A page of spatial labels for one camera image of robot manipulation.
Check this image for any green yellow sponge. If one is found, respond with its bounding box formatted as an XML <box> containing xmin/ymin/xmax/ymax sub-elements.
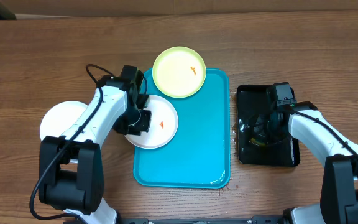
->
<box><xmin>249</xmin><ymin>137</ymin><xmax>269</xmax><ymax>146</ymax></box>

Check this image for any white plate with stain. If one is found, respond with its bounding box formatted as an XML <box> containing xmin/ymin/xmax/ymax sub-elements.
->
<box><xmin>126</xmin><ymin>95</ymin><xmax>178</xmax><ymax>149</ymax></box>

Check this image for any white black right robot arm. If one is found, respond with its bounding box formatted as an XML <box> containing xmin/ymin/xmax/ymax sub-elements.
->
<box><xmin>262</xmin><ymin>102</ymin><xmax>358</xmax><ymax>223</ymax></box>

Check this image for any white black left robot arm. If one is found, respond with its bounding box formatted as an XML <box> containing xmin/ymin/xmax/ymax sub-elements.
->
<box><xmin>29</xmin><ymin>75</ymin><xmax>151</xmax><ymax>223</ymax></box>

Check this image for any black rectangular water tray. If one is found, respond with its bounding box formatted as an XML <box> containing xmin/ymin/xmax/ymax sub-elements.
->
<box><xmin>236</xmin><ymin>85</ymin><xmax>300</xmax><ymax>167</ymax></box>

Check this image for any teal plastic tray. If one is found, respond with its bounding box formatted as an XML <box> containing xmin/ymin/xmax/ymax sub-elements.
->
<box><xmin>133</xmin><ymin>68</ymin><xmax>231</xmax><ymax>189</ymax></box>

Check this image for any light green plate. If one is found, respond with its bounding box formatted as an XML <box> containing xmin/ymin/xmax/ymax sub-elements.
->
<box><xmin>152</xmin><ymin>46</ymin><xmax>206</xmax><ymax>98</ymax></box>

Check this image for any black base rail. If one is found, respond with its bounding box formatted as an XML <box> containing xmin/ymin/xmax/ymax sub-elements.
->
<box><xmin>63</xmin><ymin>215</ymin><xmax>291</xmax><ymax>224</ymax></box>

